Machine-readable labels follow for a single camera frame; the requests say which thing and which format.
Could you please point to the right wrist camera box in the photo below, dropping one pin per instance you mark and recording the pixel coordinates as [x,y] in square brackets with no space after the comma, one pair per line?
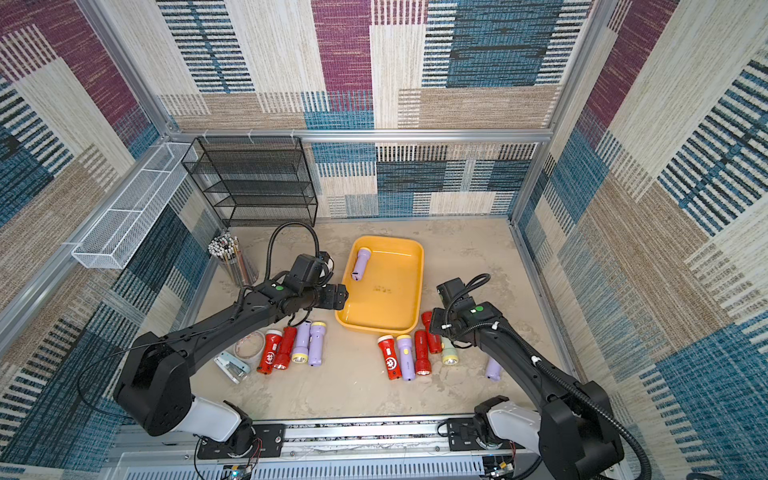
[449,289]

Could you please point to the clear tape roll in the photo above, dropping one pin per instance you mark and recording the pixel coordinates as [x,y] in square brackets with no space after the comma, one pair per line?
[250,347]

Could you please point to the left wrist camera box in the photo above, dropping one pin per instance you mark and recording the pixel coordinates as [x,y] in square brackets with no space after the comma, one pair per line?
[309,271]

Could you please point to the purple flashlight yellow rim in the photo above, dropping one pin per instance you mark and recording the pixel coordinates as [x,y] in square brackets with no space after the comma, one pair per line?
[300,351]

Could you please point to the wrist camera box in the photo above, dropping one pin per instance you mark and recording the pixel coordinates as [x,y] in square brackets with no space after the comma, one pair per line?
[309,271]
[449,289]

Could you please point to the purple flashlight right group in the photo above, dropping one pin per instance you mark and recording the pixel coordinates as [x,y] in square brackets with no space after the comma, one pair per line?
[406,357]

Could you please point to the yellow plastic storage tray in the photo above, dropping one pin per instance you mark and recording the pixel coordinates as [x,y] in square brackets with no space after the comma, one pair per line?
[387,301]

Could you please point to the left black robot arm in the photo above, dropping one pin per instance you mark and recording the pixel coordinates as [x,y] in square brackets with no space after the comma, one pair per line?
[154,385]

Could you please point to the red flashlight white logo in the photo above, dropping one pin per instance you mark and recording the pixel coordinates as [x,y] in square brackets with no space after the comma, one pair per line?
[388,347]

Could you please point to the purple flashlight yellow head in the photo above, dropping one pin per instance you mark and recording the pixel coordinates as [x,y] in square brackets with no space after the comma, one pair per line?
[317,335]

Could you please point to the pale green flashlight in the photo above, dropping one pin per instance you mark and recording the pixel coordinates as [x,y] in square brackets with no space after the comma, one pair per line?
[449,353]

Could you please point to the black mesh shelf rack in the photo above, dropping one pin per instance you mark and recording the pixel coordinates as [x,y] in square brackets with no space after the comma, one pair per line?
[253,181]

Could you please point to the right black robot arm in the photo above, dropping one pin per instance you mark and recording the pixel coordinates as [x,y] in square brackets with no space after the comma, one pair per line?
[571,425]

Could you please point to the dark red flashlight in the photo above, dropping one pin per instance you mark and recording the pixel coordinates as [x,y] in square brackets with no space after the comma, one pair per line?
[434,341]

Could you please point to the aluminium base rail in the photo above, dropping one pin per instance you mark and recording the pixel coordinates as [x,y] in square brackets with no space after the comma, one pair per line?
[395,447]

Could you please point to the red flashlight white head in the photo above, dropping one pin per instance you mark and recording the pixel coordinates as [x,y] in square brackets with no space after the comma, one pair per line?
[272,341]

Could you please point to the white wire wall basket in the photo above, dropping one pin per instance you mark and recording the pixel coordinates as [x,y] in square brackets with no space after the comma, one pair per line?
[114,239]

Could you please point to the red flashlight group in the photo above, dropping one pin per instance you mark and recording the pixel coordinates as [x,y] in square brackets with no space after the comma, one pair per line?
[422,362]
[284,352]

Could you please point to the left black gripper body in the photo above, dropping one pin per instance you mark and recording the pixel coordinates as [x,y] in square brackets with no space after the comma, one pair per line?
[328,298]

